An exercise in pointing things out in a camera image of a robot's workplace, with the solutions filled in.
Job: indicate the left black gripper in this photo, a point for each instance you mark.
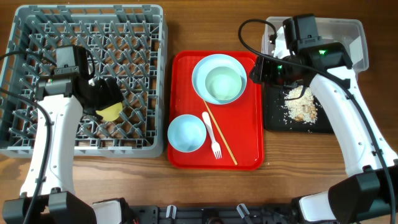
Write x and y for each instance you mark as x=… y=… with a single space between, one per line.
x=108 y=97

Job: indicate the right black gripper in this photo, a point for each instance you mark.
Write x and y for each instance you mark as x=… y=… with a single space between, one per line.
x=262 y=69

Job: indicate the yellow plastic cup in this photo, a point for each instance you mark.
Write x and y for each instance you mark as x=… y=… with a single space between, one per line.
x=110 y=113

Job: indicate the green bowl with rice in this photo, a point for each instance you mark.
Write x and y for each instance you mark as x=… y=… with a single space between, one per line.
x=223 y=83

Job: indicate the rice food waste pile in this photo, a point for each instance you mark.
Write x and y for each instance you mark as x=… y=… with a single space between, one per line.
x=300 y=105

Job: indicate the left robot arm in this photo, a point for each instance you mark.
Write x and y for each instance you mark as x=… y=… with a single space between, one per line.
x=62 y=98

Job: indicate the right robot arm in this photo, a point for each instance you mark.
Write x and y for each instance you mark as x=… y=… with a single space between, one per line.
x=370 y=189

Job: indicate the black waste bin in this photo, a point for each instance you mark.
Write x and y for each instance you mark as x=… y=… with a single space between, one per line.
x=275 y=120

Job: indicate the grey dishwasher rack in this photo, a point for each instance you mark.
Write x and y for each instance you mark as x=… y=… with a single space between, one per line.
x=126 y=42

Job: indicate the clear plastic waste bin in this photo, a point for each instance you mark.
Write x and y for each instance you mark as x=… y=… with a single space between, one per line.
x=349 y=32

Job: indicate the red serving tray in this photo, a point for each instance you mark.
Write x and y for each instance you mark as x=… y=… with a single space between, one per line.
x=240 y=121

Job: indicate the light blue round plate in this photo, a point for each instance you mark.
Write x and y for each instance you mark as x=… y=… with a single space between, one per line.
x=208 y=63

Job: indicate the wooden chopstick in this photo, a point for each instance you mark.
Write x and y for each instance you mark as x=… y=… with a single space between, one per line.
x=221 y=133

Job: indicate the light blue bowl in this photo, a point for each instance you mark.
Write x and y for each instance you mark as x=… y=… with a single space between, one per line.
x=186 y=133

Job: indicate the white plastic fork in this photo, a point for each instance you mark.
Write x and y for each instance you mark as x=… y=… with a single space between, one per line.
x=215 y=146

